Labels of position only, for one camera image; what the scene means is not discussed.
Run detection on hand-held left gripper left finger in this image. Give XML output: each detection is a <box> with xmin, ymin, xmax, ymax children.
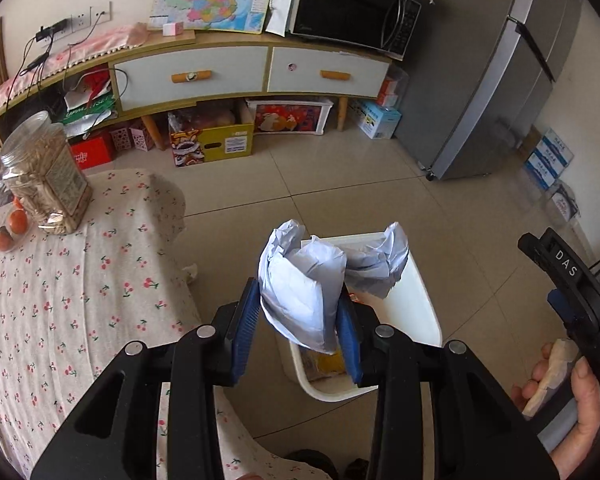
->
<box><xmin>30</xmin><ymin>277</ymin><xmax>259</xmax><ymax>480</ymax></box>

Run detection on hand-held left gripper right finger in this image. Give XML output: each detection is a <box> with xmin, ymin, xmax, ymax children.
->
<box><xmin>336</xmin><ymin>296</ymin><xmax>561</xmax><ymax>480</ymax></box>

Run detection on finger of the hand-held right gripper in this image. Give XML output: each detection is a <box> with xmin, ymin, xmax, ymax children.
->
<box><xmin>547</xmin><ymin>287</ymin><xmax>577</xmax><ymax>329</ymax></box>

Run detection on white plastic bin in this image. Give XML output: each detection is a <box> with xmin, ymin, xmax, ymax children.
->
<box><xmin>275</xmin><ymin>231</ymin><xmax>443</xmax><ymax>403</ymax></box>

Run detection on person's right hand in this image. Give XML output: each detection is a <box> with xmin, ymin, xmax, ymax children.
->
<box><xmin>511</xmin><ymin>342</ymin><xmax>600</xmax><ymax>468</ymax></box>

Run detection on yellow packet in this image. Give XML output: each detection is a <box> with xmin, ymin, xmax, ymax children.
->
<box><xmin>300</xmin><ymin>345</ymin><xmax>351</xmax><ymax>381</ymax></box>

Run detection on box in clear plastic bag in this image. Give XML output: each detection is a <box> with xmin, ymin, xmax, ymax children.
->
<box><xmin>547</xmin><ymin>182</ymin><xmax>581</xmax><ymax>223</ymax></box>

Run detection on blue white cardboard box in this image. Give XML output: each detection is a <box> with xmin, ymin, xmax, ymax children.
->
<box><xmin>525</xmin><ymin>157</ymin><xmax>556</xmax><ymax>191</ymax></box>
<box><xmin>537</xmin><ymin>127</ymin><xmax>576</xmax><ymax>168</ymax></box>

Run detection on stacked blue white boxes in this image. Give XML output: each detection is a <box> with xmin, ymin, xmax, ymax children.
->
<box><xmin>530</xmin><ymin>147</ymin><xmax>566</xmax><ymax>181</ymax></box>

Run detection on floral tablecloth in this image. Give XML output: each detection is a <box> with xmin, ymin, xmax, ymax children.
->
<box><xmin>0</xmin><ymin>169</ymin><xmax>331</xmax><ymax>480</ymax></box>

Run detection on brown cardboard box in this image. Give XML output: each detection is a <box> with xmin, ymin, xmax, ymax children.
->
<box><xmin>517</xmin><ymin>125</ymin><xmax>543</xmax><ymax>153</ymax></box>

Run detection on yellow lion print cardboard box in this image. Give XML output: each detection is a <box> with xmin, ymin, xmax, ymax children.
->
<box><xmin>168</xmin><ymin>110</ymin><xmax>256</xmax><ymax>167</ymax></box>

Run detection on white storage box red picture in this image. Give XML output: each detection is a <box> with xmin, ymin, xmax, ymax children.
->
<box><xmin>246</xmin><ymin>97</ymin><xmax>333</xmax><ymax>136</ymax></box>

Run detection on clear bag of fruit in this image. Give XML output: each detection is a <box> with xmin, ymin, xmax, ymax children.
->
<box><xmin>169</xmin><ymin>101</ymin><xmax>241</xmax><ymax>133</ymax></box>

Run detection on blue white appliance box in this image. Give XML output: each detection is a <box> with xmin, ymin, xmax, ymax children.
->
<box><xmin>352</xmin><ymin>100</ymin><xmax>402</xmax><ymax>140</ymax></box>

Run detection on red gift box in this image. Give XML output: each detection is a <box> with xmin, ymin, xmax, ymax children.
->
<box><xmin>69</xmin><ymin>132</ymin><xmax>116</xmax><ymax>173</ymax></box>

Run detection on grey refrigerator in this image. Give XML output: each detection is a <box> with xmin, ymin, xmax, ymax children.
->
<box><xmin>392</xmin><ymin>0</ymin><xmax>583</xmax><ymax>182</ymax></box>

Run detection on clear plastic snack jar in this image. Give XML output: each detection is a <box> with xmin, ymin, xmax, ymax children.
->
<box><xmin>0</xmin><ymin>110</ymin><xmax>94</xmax><ymax>236</ymax></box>

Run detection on green white plastic bag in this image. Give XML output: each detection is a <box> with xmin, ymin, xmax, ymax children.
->
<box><xmin>60</xmin><ymin>95</ymin><xmax>116</xmax><ymax>128</ymax></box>

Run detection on red paper bag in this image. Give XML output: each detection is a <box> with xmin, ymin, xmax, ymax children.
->
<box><xmin>82</xmin><ymin>71</ymin><xmax>112</xmax><ymax>98</ymax></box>

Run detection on wooden sideboard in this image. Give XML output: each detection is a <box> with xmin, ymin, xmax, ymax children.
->
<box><xmin>0</xmin><ymin>27</ymin><xmax>393</xmax><ymax>153</ymax></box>

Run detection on pink runner cloth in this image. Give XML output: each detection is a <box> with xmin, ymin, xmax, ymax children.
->
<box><xmin>0</xmin><ymin>24</ymin><xmax>148</xmax><ymax>121</ymax></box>

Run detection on white paper sheet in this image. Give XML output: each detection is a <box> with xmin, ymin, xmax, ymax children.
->
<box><xmin>265</xmin><ymin>0</ymin><xmax>308</xmax><ymax>38</ymax></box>

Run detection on black microwave oven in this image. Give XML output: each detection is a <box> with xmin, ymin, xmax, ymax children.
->
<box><xmin>285</xmin><ymin>0</ymin><xmax>423</xmax><ymax>61</ymax></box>

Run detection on black power adapter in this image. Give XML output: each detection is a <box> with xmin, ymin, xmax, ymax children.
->
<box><xmin>35</xmin><ymin>19</ymin><xmax>71</xmax><ymax>41</ymax></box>

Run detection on white drawer with plain handle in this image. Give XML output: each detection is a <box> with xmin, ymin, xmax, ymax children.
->
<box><xmin>266</xmin><ymin>46</ymin><xmax>392</xmax><ymax>98</ymax></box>

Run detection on white drawer with stickered handle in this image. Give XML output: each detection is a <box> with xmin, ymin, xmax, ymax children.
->
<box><xmin>111</xmin><ymin>46</ymin><xmax>270</xmax><ymax>112</ymax></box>

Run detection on black charging cable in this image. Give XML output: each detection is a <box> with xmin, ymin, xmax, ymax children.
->
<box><xmin>7</xmin><ymin>35</ymin><xmax>56</xmax><ymax>101</ymax></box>

